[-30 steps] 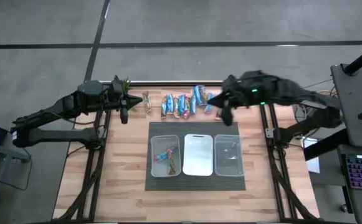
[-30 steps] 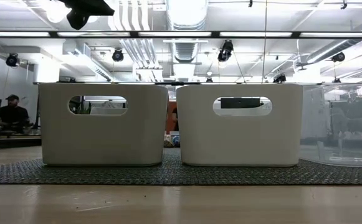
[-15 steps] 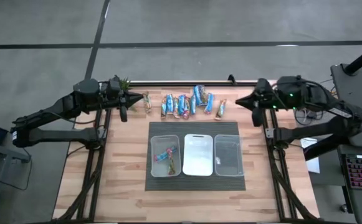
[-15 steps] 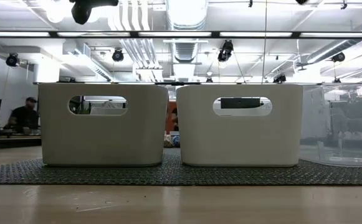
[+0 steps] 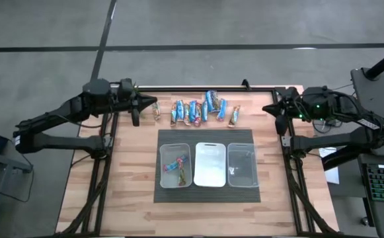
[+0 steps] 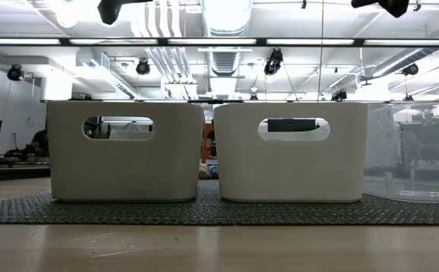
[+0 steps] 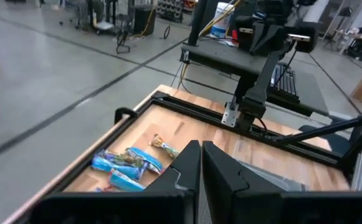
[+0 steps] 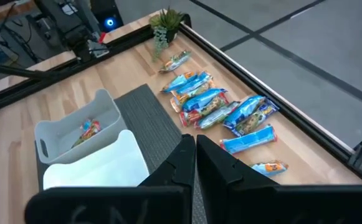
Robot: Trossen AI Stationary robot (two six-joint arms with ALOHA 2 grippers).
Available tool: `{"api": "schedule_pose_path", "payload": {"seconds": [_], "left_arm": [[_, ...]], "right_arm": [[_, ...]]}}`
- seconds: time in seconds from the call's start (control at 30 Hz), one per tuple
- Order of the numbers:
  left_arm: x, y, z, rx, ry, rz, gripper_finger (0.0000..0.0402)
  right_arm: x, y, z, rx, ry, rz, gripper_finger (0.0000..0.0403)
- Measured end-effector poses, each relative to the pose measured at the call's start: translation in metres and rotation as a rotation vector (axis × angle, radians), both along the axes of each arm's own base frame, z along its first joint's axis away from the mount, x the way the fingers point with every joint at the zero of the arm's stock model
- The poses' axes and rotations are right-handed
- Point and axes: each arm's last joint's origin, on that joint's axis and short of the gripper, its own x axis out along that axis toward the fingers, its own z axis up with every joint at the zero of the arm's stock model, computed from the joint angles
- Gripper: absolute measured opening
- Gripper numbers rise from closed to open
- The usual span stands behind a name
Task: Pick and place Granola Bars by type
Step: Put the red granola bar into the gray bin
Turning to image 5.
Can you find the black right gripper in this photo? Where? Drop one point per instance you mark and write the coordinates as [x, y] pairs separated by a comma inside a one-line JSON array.
[[291, 107]]

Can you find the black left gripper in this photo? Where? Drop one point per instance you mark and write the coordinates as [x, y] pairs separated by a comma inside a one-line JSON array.
[[127, 104]]

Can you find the brown granola bar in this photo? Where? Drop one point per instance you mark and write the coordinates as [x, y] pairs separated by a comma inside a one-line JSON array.
[[156, 112], [234, 116]]

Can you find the green purple granola bar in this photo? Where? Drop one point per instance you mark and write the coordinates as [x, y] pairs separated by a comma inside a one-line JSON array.
[[216, 99]]

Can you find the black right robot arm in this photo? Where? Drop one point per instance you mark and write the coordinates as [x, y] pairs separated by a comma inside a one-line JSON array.
[[337, 142]]

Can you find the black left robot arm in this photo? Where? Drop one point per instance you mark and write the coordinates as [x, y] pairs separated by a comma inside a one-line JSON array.
[[62, 142]]

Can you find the orange blue granola bar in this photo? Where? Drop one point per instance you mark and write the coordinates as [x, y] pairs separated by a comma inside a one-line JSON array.
[[186, 117], [173, 115]]

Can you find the clear plastic bin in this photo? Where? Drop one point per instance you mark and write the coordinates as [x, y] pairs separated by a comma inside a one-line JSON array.
[[243, 158]]

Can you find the black slanted stand beam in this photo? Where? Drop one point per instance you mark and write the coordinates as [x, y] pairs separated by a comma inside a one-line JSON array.
[[347, 153]]

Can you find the white plastic bin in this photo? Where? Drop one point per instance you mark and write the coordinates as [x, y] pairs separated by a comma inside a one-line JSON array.
[[209, 165]]

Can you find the white paper sheet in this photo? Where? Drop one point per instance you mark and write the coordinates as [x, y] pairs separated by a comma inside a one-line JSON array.
[[333, 175]]

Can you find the frosted translucent plastic bin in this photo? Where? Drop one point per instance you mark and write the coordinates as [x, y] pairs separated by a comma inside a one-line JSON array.
[[175, 183]]

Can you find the grey workstation desk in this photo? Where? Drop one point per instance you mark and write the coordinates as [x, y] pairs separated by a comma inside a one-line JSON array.
[[373, 109]]

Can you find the dark woven placemat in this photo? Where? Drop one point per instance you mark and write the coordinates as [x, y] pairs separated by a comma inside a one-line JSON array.
[[208, 195]]

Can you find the black stand pole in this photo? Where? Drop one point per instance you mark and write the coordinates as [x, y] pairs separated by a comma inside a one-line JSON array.
[[383, 63]]

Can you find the grey equipment cart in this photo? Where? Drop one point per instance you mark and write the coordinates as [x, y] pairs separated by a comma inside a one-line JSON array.
[[0, 162]]

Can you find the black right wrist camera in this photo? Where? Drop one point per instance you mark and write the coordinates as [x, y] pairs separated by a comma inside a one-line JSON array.
[[291, 93]]

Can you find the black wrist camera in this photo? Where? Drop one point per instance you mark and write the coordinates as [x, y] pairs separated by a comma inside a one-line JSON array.
[[125, 87], [291, 93]]

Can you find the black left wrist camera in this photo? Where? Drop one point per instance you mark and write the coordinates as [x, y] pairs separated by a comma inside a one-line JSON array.
[[125, 87]]

